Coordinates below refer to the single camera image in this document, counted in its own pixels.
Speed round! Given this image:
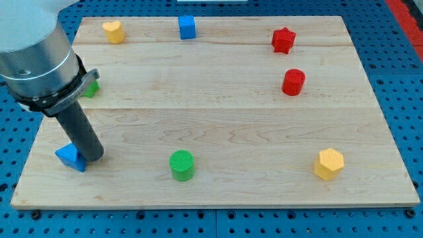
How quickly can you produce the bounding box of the green cylinder block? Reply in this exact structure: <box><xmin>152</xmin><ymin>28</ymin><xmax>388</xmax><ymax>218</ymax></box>
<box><xmin>169</xmin><ymin>150</ymin><xmax>195</xmax><ymax>182</ymax></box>

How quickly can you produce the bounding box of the green star block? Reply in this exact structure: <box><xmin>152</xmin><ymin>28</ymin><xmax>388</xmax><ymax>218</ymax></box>
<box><xmin>83</xmin><ymin>81</ymin><xmax>100</xmax><ymax>98</ymax></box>

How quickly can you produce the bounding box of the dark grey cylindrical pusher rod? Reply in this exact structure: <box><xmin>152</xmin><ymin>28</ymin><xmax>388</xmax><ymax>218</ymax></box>
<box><xmin>56</xmin><ymin>101</ymin><xmax>104</xmax><ymax>162</ymax></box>

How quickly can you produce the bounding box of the yellow heart block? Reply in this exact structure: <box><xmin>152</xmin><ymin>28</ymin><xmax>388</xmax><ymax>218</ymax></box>
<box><xmin>102</xmin><ymin>21</ymin><xmax>126</xmax><ymax>44</ymax></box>

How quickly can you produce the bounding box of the yellow hexagon block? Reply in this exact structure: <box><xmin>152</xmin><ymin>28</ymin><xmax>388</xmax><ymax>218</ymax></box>
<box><xmin>313</xmin><ymin>148</ymin><xmax>344</xmax><ymax>180</ymax></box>

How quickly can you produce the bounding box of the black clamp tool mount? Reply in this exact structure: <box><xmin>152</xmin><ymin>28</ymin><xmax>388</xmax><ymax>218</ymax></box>
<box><xmin>9</xmin><ymin>55</ymin><xmax>100</xmax><ymax>117</ymax></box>

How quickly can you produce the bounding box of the red star block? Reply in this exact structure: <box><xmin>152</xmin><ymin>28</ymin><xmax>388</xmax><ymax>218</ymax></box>
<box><xmin>271</xmin><ymin>27</ymin><xmax>296</xmax><ymax>54</ymax></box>

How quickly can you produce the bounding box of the blue triangle block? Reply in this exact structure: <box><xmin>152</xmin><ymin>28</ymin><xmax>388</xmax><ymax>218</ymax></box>
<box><xmin>55</xmin><ymin>143</ymin><xmax>86</xmax><ymax>173</ymax></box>

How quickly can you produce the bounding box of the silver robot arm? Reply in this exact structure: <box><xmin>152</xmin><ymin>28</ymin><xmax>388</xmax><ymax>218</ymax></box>
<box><xmin>1</xmin><ymin>0</ymin><xmax>104</xmax><ymax>161</ymax></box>

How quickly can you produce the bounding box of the red cylinder block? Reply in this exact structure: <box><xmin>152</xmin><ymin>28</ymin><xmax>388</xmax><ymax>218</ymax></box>
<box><xmin>282</xmin><ymin>69</ymin><xmax>306</xmax><ymax>96</ymax></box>

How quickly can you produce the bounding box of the light wooden board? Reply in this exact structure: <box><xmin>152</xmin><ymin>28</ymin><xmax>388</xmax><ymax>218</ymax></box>
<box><xmin>11</xmin><ymin>16</ymin><xmax>420</xmax><ymax>210</ymax></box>

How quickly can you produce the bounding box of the blue cube block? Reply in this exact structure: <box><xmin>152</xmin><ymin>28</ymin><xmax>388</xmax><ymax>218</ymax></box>
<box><xmin>178</xmin><ymin>16</ymin><xmax>196</xmax><ymax>40</ymax></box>

